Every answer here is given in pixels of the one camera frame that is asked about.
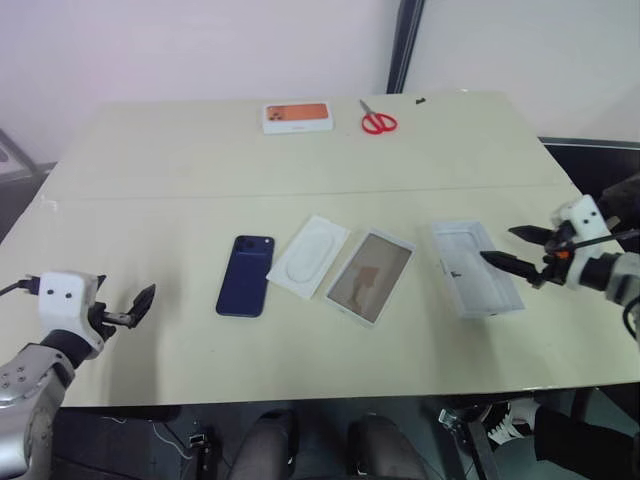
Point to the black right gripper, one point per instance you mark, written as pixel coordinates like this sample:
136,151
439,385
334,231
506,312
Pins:
555,260

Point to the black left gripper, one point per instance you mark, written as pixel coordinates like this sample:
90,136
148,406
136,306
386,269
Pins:
110,320

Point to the white phone box base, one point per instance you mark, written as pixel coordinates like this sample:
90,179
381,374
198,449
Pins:
480,280

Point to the dark blue smartphone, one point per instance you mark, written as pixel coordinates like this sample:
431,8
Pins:
245,280

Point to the white phone box lid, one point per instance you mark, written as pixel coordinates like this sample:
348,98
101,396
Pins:
370,280

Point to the white moulded box insert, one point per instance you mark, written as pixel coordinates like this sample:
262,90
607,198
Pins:
307,257

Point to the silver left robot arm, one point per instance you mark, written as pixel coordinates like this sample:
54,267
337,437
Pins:
30,380

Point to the orange print phone box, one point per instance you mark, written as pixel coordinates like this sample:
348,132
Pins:
297,116

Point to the dark blurry bundle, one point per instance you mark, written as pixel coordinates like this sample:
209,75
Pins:
622,200

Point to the grey metal rack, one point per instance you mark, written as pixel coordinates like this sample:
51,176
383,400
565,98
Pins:
12,160

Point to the white and black shoe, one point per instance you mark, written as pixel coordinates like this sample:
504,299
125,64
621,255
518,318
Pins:
510,420

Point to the black trouser leg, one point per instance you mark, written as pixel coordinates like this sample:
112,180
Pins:
585,440

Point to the dark rounded shape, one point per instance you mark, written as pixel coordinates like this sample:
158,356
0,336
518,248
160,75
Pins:
385,450
262,445

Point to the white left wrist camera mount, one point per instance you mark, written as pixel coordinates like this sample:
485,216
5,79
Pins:
62,305

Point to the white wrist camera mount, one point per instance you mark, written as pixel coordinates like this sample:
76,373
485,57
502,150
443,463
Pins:
585,217
62,305

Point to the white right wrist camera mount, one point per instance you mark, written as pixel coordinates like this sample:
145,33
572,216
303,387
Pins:
585,217

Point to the dark upright post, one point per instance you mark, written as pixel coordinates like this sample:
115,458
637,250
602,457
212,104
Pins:
405,45

